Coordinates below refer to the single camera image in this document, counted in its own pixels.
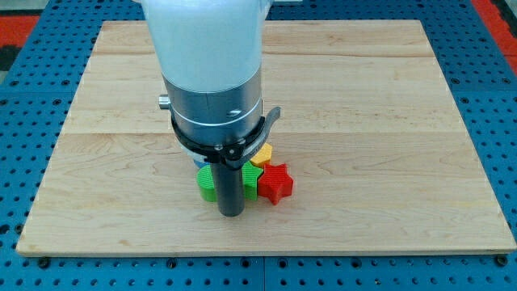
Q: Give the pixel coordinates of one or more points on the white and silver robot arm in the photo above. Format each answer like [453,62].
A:
[210,55]

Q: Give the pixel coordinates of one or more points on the yellow hexagon block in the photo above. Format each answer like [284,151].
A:
[263,156]

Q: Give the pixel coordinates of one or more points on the green star block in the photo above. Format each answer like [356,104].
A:
[250,176]

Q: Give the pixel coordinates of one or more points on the red star block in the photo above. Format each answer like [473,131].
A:
[275,183]

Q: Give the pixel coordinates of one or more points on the blue cube block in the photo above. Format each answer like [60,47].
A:
[200,164]

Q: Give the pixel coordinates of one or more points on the green round block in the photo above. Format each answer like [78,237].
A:
[205,183]

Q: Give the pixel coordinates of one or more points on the light wooden board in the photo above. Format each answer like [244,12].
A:
[381,160]

